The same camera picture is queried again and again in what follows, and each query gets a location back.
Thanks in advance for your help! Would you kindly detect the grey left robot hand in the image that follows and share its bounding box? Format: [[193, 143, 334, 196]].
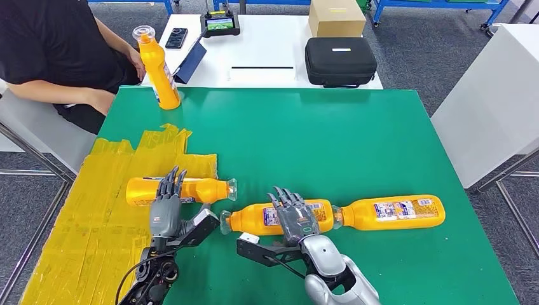
[[149, 166, 188, 239]]

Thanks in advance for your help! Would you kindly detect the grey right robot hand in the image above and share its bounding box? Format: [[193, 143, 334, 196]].
[[267, 186, 322, 247]]

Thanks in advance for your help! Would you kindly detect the orange detergent bottle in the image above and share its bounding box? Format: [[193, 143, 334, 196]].
[[331, 194, 446, 231], [219, 198, 336, 236], [125, 177, 238, 208], [132, 25, 182, 111]]

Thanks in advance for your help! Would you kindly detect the yellow plastic sheet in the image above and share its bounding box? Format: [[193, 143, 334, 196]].
[[18, 123, 219, 305]]

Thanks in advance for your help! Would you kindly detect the white side table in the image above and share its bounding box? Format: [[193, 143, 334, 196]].
[[0, 78, 98, 174], [431, 23, 539, 189]]

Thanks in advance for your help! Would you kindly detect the blue tablet cover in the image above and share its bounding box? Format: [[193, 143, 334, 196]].
[[172, 36, 208, 85]]

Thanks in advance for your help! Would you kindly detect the black carrying case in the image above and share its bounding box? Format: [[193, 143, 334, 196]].
[[304, 37, 378, 89]]

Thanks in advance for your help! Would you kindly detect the black smartphone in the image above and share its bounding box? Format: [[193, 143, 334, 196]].
[[165, 27, 189, 50]]

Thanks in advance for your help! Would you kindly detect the white desk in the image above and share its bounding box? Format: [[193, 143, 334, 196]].
[[140, 13, 384, 90]]

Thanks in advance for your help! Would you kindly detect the black remote controller with screen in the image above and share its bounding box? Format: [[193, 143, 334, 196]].
[[200, 0, 242, 39]]

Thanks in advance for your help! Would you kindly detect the brown cardboard box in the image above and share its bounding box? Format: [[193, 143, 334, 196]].
[[308, 0, 367, 38]]

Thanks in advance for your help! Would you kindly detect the person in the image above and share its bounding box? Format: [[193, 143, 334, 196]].
[[0, 0, 147, 135]]

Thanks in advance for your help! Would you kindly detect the blue metal rack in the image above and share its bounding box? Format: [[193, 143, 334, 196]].
[[372, 0, 510, 31], [212, 0, 313, 11], [88, 0, 174, 17]]

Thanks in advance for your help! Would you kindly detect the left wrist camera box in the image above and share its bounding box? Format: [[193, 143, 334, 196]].
[[166, 205, 221, 254]]

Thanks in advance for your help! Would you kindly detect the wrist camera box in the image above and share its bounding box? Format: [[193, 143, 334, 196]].
[[166, 205, 221, 254], [236, 233, 304, 268]]

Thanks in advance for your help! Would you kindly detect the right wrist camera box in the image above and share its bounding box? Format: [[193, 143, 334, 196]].
[[236, 233, 304, 268]]

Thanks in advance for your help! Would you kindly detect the metal table frame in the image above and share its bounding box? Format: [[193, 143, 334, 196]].
[[475, 147, 539, 257], [0, 122, 74, 305]]

